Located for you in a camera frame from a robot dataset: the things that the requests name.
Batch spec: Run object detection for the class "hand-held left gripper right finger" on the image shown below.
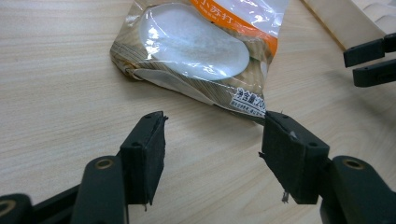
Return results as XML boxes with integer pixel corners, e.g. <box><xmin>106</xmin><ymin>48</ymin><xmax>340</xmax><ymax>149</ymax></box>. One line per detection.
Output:
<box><xmin>258</xmin><ymin>110</ymin><xmax>331</xmax><ymax>205</ymax></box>

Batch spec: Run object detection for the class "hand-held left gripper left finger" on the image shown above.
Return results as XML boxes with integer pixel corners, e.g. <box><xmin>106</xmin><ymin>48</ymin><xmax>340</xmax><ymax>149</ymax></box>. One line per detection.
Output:
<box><xmin>119</xmin><ymin>110</ymin><xmax>169</xmax><ymax>213</ymax></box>

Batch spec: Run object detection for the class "packaged white bun bag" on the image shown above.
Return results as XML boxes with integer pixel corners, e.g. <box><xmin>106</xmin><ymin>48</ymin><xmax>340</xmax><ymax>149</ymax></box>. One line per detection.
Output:
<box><xmin>109</xmin><ymin>0</ymin><xmax>290</xmax><ymax>126</ymax></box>

